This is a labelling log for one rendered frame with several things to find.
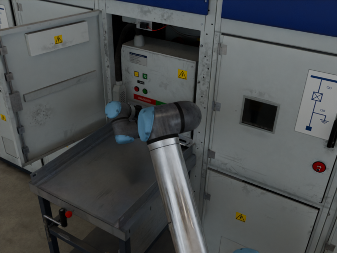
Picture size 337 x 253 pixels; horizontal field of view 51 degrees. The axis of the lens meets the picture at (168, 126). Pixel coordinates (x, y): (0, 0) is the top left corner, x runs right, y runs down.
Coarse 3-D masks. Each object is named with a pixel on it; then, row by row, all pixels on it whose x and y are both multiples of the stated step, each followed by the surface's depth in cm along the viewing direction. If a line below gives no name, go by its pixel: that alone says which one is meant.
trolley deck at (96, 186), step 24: (120, 144) 214; (144, 144) 215; (72, 168) 194; (96, 168) 194; (120, 168) 194; (144, 168) 195; (48, 192) 177; (72, 192) 177; (96, 192) 178; (120, 192) 178; (96, 216) 164; (144, 216) 168
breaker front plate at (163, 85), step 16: (128, 48) 203; (128, 64) 208; (160, 64) 196; (176, 64) 191; (192, 64) 185; (128, 80) 214; (144, 80) 207; (160, 80) 201; (176, 80) 195; (192, 80) 190; (128, 96) 220; (144, 96) 213; (160, 96) 206; (176, 96) 200; (192, 96) 194
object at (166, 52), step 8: (144, 40) 213; (152, 40) 213; (160, 40) 214; (136, 48) 200; (144, 48) 200; (152, 48) 201; (160, 48) 201; (168, 48) 201; (176, 48) 202; (184, 48) 202; (192, 48) 202; (168, 56) 191; (176, 56) 189; (184, 56) 191; (192, 56) 191; (192, 136) 209
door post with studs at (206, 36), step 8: (208, 8) 163; (208, 16) 164; (208, 24) 166; (208, 32) 168; (200, 40) 172; (208, 40) 170; (200, 48) 174; (208, 48) 172; (200, 56) 176; (208, 56) 174; (200, 64) 178; (208, 64) 176; (200, 72) 180; (208, 72) 177; (200, 80) 182; (208, 80) 180; (200, 88) 184; (208, 88) 182; (200, 96) 186; (200, 104) 189; (200, 128) 196; (200, 136) 198; (200, 144) 201; (200, 152) 203; (200, 160) 206; (200, 168) 209; (200, 176) 211
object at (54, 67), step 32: (0, 32) 159; (32, 32) 171; (64, 32) 183; (96, 32) 202; (0, 64) 164; (32, 64) 179; (64, 64) 194; (96, 64) 210; (32, 96) 184; (64, 96) 201; (96, 96) 220; (32, 128) 193; (64, 128) 210; (96, 128) 229; (32, 160) 197
